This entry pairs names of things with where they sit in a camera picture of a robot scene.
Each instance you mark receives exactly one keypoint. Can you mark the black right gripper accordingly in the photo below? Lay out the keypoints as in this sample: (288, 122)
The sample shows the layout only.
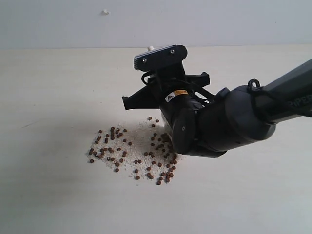
(179, 97)

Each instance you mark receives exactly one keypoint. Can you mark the white wooden paint brush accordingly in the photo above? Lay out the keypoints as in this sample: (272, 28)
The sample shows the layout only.
(150, 48)

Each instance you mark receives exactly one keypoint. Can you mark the brown beans and white grains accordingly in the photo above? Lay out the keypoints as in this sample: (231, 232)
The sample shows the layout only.
(143, 149)

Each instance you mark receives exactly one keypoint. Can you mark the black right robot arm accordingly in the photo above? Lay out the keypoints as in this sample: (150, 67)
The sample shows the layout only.
(208, 125)

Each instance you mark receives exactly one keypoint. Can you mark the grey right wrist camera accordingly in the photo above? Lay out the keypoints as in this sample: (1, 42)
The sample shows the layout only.
(160, 58)

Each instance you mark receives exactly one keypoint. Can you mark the white wall peg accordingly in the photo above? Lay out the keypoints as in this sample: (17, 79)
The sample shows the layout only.
(105, 12)

